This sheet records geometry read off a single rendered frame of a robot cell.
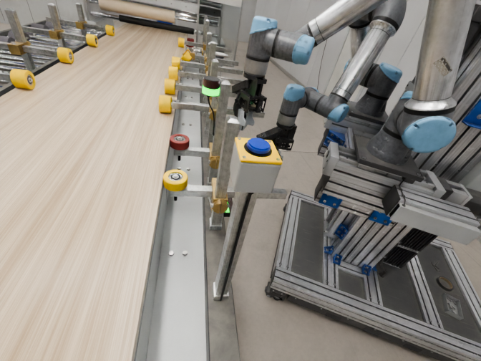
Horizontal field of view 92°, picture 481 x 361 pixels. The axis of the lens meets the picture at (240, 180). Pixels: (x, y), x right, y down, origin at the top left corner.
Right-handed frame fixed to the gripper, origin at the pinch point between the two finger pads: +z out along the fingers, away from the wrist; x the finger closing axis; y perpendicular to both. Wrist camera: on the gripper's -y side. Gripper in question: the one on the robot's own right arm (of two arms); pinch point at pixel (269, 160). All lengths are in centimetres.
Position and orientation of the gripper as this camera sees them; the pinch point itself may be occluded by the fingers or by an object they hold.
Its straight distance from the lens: 111.9
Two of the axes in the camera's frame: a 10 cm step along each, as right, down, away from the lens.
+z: -1.6, 7.6, 6.3
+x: -1.4, -6.5, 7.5
